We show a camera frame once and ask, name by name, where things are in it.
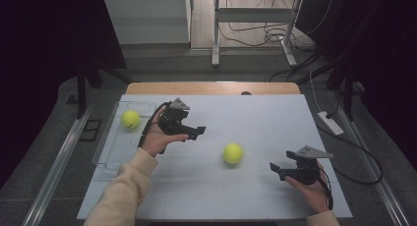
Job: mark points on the person's right hand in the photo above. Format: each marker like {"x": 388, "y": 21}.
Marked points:
{"x": 311, "y": 195}

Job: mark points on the clear plastic tray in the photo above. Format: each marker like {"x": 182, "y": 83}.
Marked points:
{"x": 114, "y": 147}

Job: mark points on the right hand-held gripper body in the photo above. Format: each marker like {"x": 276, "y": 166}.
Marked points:
{"x": 306, "y": 167}

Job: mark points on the aluminium rail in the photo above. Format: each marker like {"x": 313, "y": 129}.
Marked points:
{"x": 55, "y": 167}
{"x": 377, "y": 173}

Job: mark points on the white desk frame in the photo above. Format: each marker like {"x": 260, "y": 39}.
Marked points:
{"x": 252, "y": 14}

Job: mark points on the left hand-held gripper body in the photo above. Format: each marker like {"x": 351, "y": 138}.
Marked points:
{"x": 173, "y": 119}

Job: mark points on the white power strip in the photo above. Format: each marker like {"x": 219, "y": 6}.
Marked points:
{"x": 330, "y": 123}

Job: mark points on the person's left hand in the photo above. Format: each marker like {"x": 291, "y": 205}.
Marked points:
{"x": 159, "y": 139}

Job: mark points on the white cabinet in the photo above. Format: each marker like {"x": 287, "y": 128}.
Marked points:
{"x": 147, "y": 19}

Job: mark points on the black metal stand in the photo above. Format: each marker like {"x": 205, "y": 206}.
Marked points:
{"x": 344, "y": 82}
{"x": 82, "y": 88}

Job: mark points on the dark curtain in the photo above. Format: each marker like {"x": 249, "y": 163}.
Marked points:
{"x": 42, "y": 55}
{"x": 377, "y": 39}

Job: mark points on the yellow tennis ball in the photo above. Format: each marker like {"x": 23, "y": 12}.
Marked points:
{"x": 131, "y": 119}
{"x": 232, "y": 153}

